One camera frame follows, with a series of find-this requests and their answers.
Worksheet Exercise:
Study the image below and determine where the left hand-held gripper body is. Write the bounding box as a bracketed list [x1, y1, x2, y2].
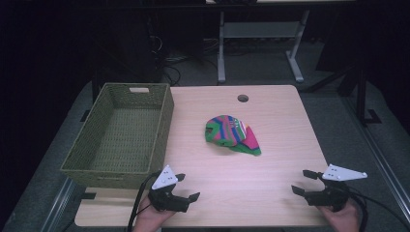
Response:
[147, 164, 191, 214]

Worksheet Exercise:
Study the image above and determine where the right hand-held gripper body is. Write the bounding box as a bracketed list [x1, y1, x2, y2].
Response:
[304, 163, 368, 214]

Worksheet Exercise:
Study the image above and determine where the person's left hand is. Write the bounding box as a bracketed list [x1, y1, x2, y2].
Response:
[132, 195, 177, 232]

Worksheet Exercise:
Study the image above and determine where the person's right hand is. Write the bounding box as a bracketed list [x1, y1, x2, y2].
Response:
[316, 198, 361, 232]

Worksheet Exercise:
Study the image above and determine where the colourful striped sock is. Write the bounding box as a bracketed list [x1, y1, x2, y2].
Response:
[204, 114, 263, 158]

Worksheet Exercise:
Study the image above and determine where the green woven basket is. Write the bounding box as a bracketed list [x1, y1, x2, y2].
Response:
[59, 82, 175, 190]

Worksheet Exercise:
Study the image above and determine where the black metal stand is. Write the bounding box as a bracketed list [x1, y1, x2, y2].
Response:
[304, 62, 383, 128]

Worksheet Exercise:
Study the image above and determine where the black computer tower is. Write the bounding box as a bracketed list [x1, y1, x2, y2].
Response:
[104, 0, 164, 84]

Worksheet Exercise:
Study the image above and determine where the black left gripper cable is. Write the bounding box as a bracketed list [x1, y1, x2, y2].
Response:
[126, 170, 162, 232]

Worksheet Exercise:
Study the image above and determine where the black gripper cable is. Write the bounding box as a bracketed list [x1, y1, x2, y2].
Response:
[126, 170, 162, 232]
[346, 185, 410, 232]

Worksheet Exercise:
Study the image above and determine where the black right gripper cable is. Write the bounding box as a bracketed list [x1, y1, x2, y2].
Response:
[346, 185, 410, 232]

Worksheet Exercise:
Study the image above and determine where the aluminium rail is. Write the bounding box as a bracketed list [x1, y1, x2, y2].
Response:
[344, 96, 410, 224]
[41, 176, 78, 232]

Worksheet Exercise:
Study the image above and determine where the tangle of floor cables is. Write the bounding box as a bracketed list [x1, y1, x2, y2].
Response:
[151, 35, 220, 87]

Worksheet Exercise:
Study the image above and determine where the grey metal desk frame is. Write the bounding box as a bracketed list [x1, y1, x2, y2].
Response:
[217, 9, 311, 85]

